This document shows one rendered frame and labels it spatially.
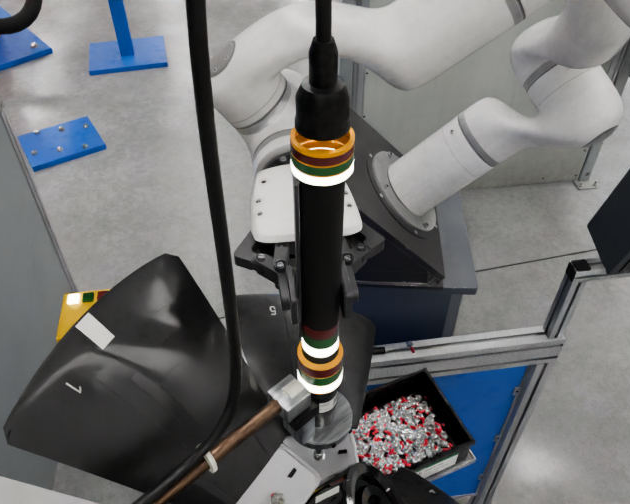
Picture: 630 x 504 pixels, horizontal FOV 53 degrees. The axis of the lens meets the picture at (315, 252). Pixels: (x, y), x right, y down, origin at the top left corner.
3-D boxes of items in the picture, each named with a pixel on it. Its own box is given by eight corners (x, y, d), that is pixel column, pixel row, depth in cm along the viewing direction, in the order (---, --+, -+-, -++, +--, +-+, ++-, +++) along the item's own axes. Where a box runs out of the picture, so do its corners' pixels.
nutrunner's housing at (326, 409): (318, 454, 68) (322, 62, 35) (294, 430, 70) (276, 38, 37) (344, 432, 70) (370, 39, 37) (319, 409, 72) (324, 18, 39)
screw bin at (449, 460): (361, 510, 107) (363, 492, 102) (320, 428, 118) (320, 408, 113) (469, 461, 113) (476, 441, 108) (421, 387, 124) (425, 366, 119)
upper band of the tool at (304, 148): (321, 197, 42) (321, 162, 40) (278, 168, 44) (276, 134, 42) (365, 170, 44) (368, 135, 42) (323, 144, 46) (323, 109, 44)
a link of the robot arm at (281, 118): (296, 108, 62) (346, 165, 68) (281, 45, 71) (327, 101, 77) (230, 154, 65) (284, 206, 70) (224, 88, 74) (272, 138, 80)
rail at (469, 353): (113, 417, 123) (103, 394, 117) (115, 399, 125) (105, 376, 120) (555, 362, 132) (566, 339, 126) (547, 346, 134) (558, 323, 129)
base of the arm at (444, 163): (374, 138, 133) (445, 83, 123) (432, 196, 140) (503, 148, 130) (367, 188, 118) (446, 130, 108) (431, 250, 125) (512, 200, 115)
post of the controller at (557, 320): (548, 339, 126) (577, 271, 112) (542, 327, 128) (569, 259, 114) (562, 337, 126) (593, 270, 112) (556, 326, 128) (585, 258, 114)
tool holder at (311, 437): (303, 476, 63) (302, 426, 56) (259, 430, 67) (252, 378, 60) (365, 421, 68) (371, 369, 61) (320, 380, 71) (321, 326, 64)
